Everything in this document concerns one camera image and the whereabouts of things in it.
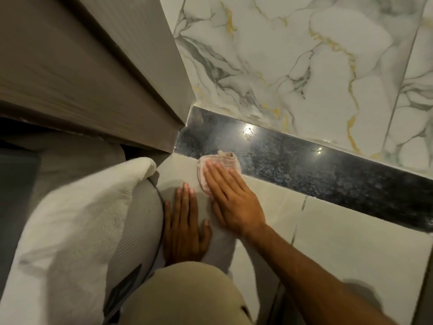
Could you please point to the person's left hand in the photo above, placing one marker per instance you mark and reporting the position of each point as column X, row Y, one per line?
column 184, row 236

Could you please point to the person's right hand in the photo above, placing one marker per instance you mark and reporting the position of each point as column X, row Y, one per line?
column 236, row 206

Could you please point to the person's left little finger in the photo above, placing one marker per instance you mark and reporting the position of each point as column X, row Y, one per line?
column 167, row 216

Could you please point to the person's left middle finger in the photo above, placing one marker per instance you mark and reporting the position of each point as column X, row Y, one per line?
column 185, row 203

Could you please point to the person's right middle finger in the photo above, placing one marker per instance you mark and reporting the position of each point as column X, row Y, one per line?
column 221, row 177

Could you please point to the person's right thumb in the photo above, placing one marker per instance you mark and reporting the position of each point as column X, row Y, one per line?
column 217, row 213

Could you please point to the person's right little finger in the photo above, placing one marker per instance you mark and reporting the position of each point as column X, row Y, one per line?
column 243, row 184

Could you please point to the person's left thumb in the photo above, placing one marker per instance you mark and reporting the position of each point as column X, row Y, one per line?
column 207, row 235

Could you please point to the pink cleaning cloth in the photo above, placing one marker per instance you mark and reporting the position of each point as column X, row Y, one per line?
column 221, row 160

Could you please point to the person's right forearm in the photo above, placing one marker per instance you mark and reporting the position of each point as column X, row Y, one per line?
column 314, row 280

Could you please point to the grey ribbed mat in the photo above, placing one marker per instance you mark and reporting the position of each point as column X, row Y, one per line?
column 138, row 233

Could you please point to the person's beige trouser leg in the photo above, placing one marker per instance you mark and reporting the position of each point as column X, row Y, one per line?
column 186, row 297

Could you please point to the black granite threshold strip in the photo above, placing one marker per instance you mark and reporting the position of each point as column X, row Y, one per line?
column 321, row 175

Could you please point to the white towel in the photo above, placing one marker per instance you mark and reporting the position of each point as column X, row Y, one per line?
column 67, row 240

